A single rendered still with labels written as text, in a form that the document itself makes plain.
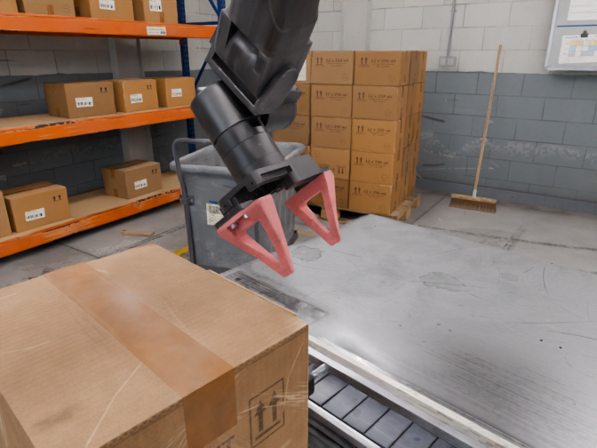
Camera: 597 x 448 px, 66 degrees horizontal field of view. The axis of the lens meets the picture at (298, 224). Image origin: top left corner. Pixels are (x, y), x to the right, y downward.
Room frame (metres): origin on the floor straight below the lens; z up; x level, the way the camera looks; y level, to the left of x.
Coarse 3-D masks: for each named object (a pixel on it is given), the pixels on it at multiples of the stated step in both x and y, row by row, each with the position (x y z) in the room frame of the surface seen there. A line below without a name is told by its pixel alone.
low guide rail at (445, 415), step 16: (320, 352) 0.64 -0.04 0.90; (336, 352) 0.62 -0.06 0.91; (352, 368) 0.59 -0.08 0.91; (368, 368) 0.58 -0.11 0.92; (384, 384) 0.55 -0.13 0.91; (400, 384) 0.54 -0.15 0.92; (416, 400) 0.52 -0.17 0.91; (448, 416) 0.48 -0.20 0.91; (464, 432) 0.47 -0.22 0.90; (480, 432) 0.45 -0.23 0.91
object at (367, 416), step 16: (320, 384) 0.59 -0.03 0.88; (336, 384) 0.59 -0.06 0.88; (320, 400) 0.55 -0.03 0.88; (336, 400) 0.55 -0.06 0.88; (352, 400) 0.55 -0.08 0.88; (368, 400) 0.55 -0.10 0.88; (336, 416) 0.52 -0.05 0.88; (352, 416) 0.52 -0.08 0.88; (368, 416) 0.52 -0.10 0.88; (384, 416) 0.52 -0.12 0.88; (400, 416) 0.52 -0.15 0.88; (368, 432) 0.49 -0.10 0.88; (384, 432) 0.49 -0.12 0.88; (400, 432) 0.49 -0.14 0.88; (416, 432) 0.49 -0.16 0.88
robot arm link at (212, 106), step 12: (216, 84) 0.48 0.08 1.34; (204, 96) 0.48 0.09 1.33; (216, 96) 0.48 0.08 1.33; (228, 96) 0.48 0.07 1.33; (192, 108) 0.49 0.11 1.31; (204, 108) 0.48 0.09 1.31; (216, 108) 0.47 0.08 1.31; (228, 108) 0.47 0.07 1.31; (240, 108) 0.47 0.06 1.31; (204, 120) 0.48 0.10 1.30; (216, 120) 0.47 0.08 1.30; (228, 120) 0.47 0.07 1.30; (240, 120) 0.47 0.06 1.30; (252, 120) 0.49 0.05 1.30; (216, 132) 0.47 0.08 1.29
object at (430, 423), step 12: (312, 348) 0.56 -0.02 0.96; (312, 360) 0.55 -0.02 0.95; (324, 360) 0.54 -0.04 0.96; (336, 372) 0.52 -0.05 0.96; (348, 372) 0.51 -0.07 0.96; (360, 384) 0.49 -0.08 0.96; (372, 384) 0.49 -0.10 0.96; (372, 396) 0.48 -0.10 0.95; (384, 396) 0.47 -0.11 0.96; (396, 396) 0.46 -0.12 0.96; (396, 408) 0.45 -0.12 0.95; (408, 408) 0.44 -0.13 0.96; (420, 420) 0.43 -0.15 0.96; (432, 420) 0.42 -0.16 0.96; (432, 432) 0.42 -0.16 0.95; (444, 432) 0.41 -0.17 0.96; (456, 432) 0.41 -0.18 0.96; (456, 444) 0.40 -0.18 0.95; (468, 444) 0.39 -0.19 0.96; (480, 444) 0.39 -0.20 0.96
